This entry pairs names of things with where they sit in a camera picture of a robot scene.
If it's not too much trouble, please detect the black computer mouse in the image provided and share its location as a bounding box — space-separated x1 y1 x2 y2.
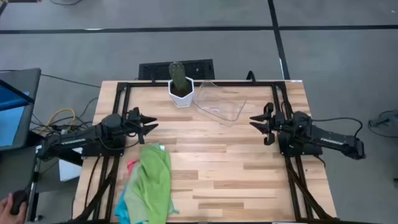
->
9 189 29 216

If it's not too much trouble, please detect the office chair base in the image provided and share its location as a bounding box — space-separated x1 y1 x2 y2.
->
368 108 398 138

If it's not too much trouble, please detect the yellow cable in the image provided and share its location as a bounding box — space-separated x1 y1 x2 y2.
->
39 108 76 134

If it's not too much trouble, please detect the black floor cable bundle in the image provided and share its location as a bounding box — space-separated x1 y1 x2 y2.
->
30 96 100 147

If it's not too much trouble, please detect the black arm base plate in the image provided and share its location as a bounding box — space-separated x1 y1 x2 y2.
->
81 136 126 157
277 132 323 157

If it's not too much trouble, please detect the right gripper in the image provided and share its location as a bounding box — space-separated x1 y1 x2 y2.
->
249 102 286 146

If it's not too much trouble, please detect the blue microfiber towel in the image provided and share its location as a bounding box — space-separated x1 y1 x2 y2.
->
114 186 131 224

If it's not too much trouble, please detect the bright green microfiber towel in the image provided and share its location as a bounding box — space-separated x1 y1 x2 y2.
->
130 143 172 224

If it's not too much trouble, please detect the monitor with blue screen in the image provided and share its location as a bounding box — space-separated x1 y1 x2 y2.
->
0 67 42 152

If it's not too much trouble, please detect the green cactus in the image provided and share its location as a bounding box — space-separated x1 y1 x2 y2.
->
168 61 190 91

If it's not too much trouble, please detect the black perforated floor box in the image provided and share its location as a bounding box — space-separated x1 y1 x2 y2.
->
138 58 215 81

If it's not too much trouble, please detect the pale green microfiber towel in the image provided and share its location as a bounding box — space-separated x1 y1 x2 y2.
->
123 142 180 224

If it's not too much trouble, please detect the black aluminium table frame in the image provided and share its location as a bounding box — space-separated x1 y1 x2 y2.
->
71 80 336 224

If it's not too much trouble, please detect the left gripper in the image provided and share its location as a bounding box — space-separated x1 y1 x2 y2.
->
124 107 159 146

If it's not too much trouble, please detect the grey side desk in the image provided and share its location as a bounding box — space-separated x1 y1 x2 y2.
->
0 145 40 224

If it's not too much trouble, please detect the white hexagonal plant pot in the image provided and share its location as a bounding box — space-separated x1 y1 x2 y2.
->
167 77 195 109

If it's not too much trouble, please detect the person's hand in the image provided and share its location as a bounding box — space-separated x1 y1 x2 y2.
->
0 193 28 224

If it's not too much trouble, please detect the white paper box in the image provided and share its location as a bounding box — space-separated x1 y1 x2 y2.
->
58 147 84 182

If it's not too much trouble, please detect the thin black floor cable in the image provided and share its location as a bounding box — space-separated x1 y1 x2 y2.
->
40 73 102 89

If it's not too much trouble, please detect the clear plastic tray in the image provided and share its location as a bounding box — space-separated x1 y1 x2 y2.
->
192 80 248 128

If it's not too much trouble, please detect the pink microfiber towel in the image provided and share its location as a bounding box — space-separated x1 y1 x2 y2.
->
126 159 140 180

